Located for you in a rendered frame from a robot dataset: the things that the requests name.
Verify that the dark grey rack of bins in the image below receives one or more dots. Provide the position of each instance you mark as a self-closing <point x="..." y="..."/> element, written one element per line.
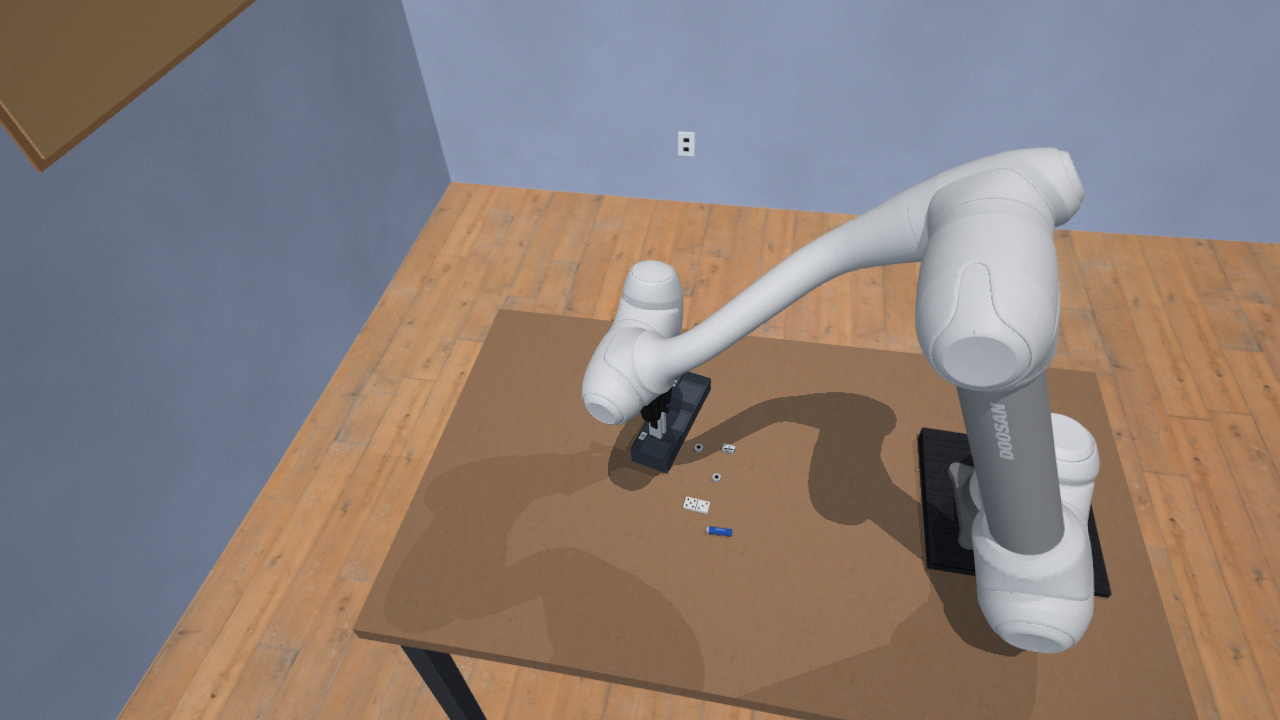
<point x="690" y="387"/>

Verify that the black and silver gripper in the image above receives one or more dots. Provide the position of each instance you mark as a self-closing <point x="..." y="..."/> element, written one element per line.
<point x="655" y="414"/>

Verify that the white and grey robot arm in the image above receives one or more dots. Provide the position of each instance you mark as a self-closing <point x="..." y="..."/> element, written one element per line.
<point x="987" y="311"/>

